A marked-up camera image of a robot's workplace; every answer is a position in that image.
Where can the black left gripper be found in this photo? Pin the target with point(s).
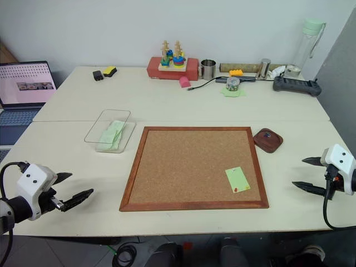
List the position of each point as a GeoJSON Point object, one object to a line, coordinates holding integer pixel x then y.
{"type": "Point", "coordinates": [48, 200]}

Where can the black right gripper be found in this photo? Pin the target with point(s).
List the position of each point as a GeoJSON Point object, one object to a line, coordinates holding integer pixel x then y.
{"type": "Point", "coordinates": [331, 183]}

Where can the green paper note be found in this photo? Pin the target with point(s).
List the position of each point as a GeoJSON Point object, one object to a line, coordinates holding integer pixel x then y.
{"type": "Point", "coordinates": [236, 178]}

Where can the wood framed cork board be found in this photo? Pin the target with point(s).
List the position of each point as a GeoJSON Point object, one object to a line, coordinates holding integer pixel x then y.
{"type": "Point", "coordinates": [192, 169]}

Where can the black and yellow small objects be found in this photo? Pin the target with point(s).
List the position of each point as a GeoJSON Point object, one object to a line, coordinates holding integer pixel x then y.
{"type": "Point", "coordinates": [110, 71]}

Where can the brown wooden square tray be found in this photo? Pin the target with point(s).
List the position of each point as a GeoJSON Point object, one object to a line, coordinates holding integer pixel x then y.
{"type": "Point", "coordinates": [267, 141]}

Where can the green cloth in tray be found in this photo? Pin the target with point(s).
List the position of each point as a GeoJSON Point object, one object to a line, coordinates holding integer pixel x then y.
{"type": "Point", "coordinates": [111, 135]}

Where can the clear plastic box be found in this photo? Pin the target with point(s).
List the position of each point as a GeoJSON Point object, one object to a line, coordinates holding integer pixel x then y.
{"type": "Point", "coordinates": [111, 130]}

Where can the grey sneaker shoe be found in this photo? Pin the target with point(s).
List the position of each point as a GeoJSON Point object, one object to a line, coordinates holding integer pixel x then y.
{"type": "Point", "coordinates": [313, 251]}

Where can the dark grey handheld controller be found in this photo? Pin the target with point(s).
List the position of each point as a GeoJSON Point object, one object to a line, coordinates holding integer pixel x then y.
{"type": "Point", "coordinates": [297, 85]}

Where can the grey partition panel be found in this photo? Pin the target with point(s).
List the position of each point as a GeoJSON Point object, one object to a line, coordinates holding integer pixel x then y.
{"type": "Point", "coordinates": [339, 83]}

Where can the clear round jar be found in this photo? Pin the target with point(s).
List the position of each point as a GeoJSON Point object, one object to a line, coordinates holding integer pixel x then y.
{"type": "Point", "coordinates": [292, 71]}

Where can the white crumpled cloth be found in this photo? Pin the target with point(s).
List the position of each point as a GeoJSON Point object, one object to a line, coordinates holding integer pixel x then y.
{"type": "Point", "coordinates": [276, 71]}

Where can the dark rounded shape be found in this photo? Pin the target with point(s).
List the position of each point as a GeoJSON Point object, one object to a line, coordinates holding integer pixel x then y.
{"type": "Point", "coordinates": [235, 253]}
{"type": "Point", "coordinates": [165, 254]}

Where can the open laptop computer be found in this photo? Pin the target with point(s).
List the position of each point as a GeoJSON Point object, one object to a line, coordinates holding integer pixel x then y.
{"type": "Point", "coordinates": [25, 83]}

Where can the grey usb hub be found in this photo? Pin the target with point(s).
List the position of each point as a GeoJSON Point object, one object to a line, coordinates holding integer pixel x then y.
{"type": "Point", "coordinates": [247, 79]}

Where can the shiny metal cylinder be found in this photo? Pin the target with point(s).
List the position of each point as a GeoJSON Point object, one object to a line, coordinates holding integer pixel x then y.
{"type": "Point", "coordinates": [265, 68]}

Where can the small black block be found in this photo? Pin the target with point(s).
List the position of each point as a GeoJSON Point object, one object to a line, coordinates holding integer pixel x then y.
{"type": "Point", "coordinates": [98, 75]}

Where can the brown cardboard tube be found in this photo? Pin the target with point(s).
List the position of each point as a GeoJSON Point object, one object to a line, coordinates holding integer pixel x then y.
{"type": "Point", "coordinates": [244, 67]}

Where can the yellow toy brick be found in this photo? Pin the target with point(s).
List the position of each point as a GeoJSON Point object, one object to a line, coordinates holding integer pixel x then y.
{"type": "Point", "coordinates": [236, 73]}

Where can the clear bottle green lid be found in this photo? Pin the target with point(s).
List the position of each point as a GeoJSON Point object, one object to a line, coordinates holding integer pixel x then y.
{"type": "Point", "coordinates": [307, 44]}

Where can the stainless steel mug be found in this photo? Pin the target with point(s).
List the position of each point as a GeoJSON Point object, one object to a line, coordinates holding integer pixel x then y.
{"type": "Point", "coordinates": [208, 69]}

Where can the pink arched block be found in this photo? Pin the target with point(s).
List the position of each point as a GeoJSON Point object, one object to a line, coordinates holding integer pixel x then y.
{"type": "Point", "coordinates": [185, 82]}

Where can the red rectangular box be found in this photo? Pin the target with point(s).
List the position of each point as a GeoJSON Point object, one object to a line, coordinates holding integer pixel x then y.
{"type": "Point", "coordinates": [192, 70]}

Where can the wooden peg stacking toy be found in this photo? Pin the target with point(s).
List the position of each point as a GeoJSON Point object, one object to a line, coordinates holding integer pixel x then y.
{"type": "Point", "coordinates": [173, 59]}

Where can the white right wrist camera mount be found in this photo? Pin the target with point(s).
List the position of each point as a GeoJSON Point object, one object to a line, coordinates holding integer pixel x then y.
{"type": "Point", "coordinates": [340, 164]}

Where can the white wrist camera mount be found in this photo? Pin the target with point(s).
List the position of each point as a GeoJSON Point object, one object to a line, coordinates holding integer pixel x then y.
{"type": "Point", "coordinates": [340, 164]}
{"type": "Point", "coordinates": [32, 178]}

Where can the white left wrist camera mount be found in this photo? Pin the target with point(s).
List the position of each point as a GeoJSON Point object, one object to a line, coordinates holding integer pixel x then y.
{"type": "Point", "coordinates": [32, 178]}

